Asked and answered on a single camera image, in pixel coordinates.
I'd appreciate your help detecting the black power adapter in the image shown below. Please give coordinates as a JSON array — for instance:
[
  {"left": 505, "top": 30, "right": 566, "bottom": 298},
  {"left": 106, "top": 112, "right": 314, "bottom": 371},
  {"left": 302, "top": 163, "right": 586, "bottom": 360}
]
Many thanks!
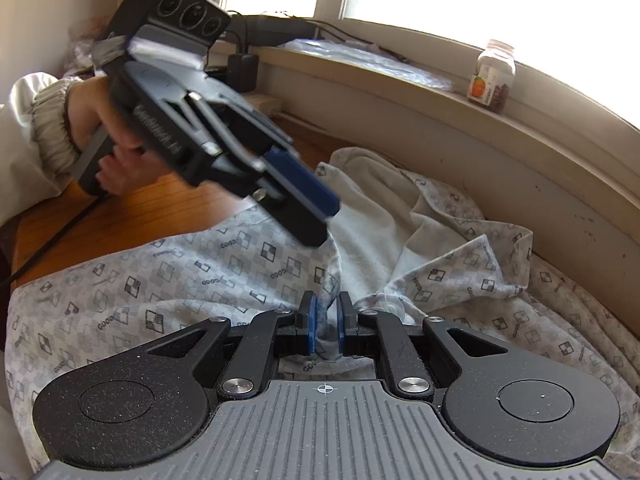
[{"left": 227, "top": 52, "right": 260, "bottom": 93}]

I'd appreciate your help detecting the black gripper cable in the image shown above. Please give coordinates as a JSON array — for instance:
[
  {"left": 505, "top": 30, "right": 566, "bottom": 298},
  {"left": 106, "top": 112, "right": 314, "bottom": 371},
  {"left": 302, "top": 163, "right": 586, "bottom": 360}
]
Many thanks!
[{"left": 0, "top": 192, "right": 108, "bottom": 286}]

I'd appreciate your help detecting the person's left hand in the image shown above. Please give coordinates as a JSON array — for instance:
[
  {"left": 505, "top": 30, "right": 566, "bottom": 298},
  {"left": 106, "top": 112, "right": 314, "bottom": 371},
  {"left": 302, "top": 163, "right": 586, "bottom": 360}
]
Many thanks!
[{"left": 65, "top": 80, "right": 148, "bottom": 195}]

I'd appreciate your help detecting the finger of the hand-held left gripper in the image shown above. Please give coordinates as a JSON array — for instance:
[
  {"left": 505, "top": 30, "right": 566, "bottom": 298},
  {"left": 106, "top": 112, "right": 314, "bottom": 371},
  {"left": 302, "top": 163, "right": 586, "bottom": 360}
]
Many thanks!
[
  {"left": 260, "top": 149, "right": 342, "bottom": 221},
  {"left": 250, "top": 186, "right": 332, "bottom": 249}
]

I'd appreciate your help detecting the clear jar with orange label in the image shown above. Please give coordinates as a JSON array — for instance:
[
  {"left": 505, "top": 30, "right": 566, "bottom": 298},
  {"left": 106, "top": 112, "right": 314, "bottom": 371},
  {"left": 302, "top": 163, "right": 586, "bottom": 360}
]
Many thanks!
[{"left": 467, "top": 39, "right": 516, "bottom": 113}]

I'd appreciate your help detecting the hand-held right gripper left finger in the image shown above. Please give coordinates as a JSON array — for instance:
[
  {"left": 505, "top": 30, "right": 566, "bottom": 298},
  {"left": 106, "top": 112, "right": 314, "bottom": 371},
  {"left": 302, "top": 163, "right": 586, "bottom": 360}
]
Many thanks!
[{"left": 150, "top": 292, "right": 321, "bottom": 400}]

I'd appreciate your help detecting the black device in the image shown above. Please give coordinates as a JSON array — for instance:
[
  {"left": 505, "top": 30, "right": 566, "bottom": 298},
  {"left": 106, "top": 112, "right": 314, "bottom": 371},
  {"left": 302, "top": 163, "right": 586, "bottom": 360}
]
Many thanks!
[{"left": 240, "top": 14, "right": 321, "bottom": 47}]

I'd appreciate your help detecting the beige power strip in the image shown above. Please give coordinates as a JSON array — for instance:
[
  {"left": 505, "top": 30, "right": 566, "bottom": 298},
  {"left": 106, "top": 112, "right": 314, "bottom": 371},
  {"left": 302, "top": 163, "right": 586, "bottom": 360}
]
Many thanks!
[{"left": 240, "top": 91, "right": 287, "bottom": 116}]

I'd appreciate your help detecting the clear plastic bag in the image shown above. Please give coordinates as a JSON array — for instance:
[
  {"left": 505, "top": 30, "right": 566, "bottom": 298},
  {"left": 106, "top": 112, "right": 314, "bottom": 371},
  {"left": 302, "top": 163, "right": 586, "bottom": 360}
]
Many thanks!
[{"left": 277, "top": 37, "right": 453, "bottom": 93}]

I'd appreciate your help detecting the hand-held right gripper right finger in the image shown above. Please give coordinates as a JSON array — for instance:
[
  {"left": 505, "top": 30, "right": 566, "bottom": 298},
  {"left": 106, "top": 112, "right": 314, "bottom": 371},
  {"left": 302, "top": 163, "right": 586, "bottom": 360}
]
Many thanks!
[{"left": 337, "top": 291, "right": 501, "bottom": 400}]

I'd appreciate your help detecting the white patterned pajama shirt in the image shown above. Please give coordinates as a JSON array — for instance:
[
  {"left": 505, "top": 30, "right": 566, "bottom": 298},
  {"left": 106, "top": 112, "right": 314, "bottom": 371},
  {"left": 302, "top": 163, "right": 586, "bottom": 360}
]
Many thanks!
[{"left": 0, "top": 147, "right": 640, "bottom": 471}]

